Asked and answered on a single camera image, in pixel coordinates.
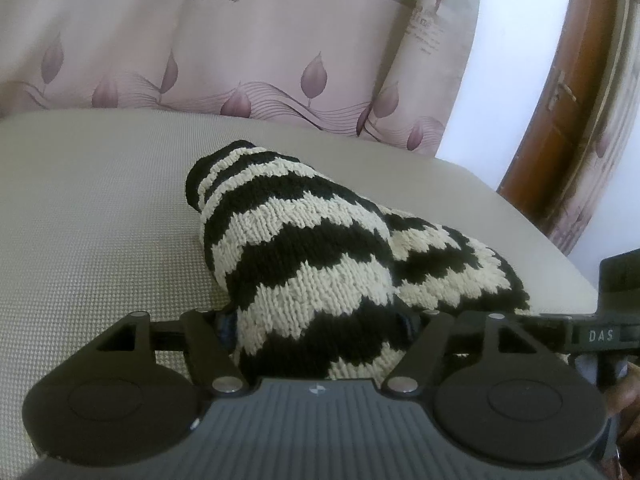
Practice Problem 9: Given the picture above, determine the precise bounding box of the black white striped knit sweater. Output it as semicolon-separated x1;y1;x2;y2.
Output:
186;140;536;382

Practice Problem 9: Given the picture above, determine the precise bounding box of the person right hand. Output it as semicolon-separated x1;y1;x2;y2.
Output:
604;363;640;445

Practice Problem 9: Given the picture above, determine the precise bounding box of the beige fabric mattress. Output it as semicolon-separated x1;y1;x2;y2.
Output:
1;110;597;479

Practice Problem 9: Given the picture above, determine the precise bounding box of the brown wooden door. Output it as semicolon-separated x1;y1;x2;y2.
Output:
498;0;617;229

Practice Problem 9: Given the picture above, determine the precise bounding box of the pink leaf print curtain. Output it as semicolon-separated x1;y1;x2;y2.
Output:
1;0;480;156

